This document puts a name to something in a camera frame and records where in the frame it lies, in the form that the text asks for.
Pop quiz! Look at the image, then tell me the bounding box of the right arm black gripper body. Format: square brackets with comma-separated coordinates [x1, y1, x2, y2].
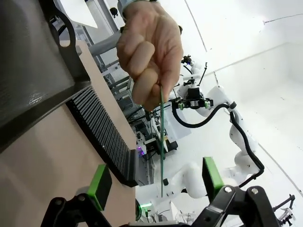
[187, 87, 202, 109]

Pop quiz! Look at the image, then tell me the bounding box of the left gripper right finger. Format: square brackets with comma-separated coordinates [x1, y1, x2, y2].
[190, 156, 280, 227]

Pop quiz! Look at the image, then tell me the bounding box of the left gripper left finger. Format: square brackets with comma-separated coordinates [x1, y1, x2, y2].
[41, 164, 113, 227]

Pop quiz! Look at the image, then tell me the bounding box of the green PCB board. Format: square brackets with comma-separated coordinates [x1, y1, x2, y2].
[159, 85, 167, 198]

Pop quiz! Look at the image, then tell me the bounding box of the person's right forearm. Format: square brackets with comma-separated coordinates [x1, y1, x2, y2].
[117, 0, 157, 13]

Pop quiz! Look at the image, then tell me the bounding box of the person's right hand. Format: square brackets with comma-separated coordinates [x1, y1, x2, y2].
[116, 1, 185, 111]

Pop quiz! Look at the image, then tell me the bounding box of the white robot with purple light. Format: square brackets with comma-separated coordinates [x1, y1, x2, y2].
[181, 55, 205, 79]

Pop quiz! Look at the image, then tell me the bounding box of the black slotted PCB rack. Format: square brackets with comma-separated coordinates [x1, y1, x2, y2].
[65, 86, 139, 188]

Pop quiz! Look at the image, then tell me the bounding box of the device with purple light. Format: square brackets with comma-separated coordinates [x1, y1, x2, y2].
[135, 131, 148, 157]

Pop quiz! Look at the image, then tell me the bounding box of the white board panel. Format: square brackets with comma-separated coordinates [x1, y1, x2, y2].
[58, 0, 98, 29]

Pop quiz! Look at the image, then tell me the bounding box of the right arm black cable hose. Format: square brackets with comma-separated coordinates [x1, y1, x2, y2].
[171, 101, 265, 190]

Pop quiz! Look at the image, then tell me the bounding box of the black tray with handle cutout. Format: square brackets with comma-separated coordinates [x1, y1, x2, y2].
[0, 0, 92, 152]

